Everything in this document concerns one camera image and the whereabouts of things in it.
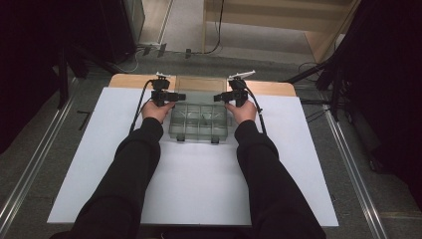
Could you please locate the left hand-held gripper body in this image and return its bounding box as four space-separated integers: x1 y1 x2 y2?
150 72 172 108

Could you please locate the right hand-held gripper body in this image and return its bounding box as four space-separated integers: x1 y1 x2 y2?
227 69 257 109

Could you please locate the grey clear plastic storage box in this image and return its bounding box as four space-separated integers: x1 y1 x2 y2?
167 75 231 144

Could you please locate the person's left hand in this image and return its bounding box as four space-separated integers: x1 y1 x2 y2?
141 100 176 124

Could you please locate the person's right hand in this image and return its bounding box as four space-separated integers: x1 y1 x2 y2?
225 100 259 125

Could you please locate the black stand leg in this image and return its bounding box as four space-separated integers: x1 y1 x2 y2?
285 58 336 85

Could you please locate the black angled bar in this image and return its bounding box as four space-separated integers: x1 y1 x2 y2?
77 110 93 131

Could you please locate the black curtain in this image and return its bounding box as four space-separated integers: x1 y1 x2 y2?
326 0 422 213
0 0 146 154

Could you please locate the right hand-held gripper black cable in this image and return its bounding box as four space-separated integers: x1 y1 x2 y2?
246 87 269 136

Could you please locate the hand-held gripper black cable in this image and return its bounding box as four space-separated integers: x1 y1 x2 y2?
128 79 156 134
246 87 269 136

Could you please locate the left hand-held gripper black cable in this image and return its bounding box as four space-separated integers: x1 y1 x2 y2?
128 79 156 134

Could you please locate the white floor cable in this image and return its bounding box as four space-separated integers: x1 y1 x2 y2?
113 49 140 75

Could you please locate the hanging black cable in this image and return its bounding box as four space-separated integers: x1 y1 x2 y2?
193 0 226 56

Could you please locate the light wooden frame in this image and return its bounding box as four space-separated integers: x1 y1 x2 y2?
201 0 362 64

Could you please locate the metal floor rail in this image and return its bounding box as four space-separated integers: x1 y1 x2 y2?
321 108 388 239
0 78 81 233

